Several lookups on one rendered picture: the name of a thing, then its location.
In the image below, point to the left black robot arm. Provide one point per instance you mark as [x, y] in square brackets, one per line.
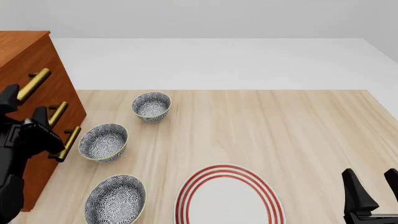
[11, 191]

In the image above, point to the wooden cabinet drawer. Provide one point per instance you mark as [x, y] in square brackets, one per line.
[66, 93]
[46, 56]
[43, 172]

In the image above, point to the wooden cabinet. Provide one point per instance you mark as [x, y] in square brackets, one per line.
[21, 46]

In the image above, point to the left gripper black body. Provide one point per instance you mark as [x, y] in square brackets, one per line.
[12, 140]

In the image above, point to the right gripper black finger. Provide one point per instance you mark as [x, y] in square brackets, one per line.
[393, 182]
[357, 196]

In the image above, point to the white plate with red rings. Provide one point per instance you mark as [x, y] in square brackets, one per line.
[228, 200]

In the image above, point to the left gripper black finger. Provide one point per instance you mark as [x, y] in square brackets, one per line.
[40, 117]
[8, 99]

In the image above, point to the patterned grey white bowl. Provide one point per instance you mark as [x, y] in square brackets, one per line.
[115, 201]
[103, 143]
[151, 107]

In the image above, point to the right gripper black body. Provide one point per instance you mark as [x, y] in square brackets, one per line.
[373, 219]

